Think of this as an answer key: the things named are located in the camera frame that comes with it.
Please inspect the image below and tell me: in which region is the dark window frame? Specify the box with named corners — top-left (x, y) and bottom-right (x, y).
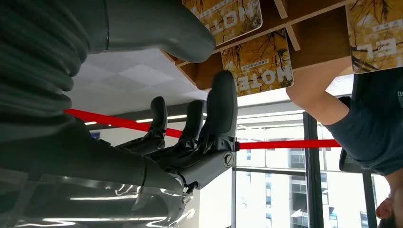
top-left (231, 110), bottom-right (378, 228)

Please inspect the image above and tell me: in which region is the red barrier belt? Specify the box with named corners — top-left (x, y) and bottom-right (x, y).
top-left (64, 108), bottom-right (183, 139)
top-left (239, 139), bottom-right (342, 151)

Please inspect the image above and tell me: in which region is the person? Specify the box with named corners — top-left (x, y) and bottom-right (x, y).
top-left (286, 57), bottom-right (403, 228)

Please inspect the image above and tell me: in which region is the wooden card organizer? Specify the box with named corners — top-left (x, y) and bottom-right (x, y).
top-left (162, 0), bottom-right (356, 92)

